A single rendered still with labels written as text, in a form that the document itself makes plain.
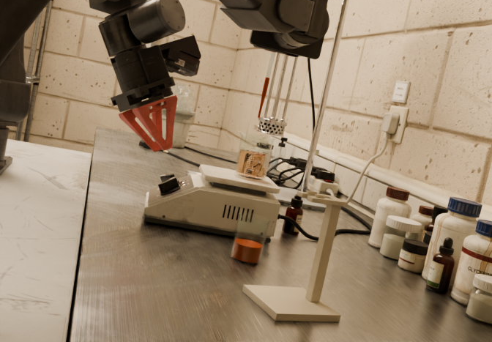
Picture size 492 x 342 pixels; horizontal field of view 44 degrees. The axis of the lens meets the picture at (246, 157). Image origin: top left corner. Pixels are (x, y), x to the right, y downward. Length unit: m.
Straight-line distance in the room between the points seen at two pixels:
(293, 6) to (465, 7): 0.71
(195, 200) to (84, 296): 0.35
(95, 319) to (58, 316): 0.03
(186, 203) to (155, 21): 0.27
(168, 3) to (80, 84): 2.51
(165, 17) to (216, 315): 0.42
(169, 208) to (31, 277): 0.33
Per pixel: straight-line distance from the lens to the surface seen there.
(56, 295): 0.60
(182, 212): 0.91
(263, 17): 0.69
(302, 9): 0.73
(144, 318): 0.58
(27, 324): 0.54
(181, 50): 0.94
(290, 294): 0.70
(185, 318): 0.59
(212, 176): 0.91
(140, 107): 0.88
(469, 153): 1.23
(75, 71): 3.36
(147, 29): 0.87
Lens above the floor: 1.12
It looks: 6 degrees down
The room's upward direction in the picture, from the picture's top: 12 degrees clockwise
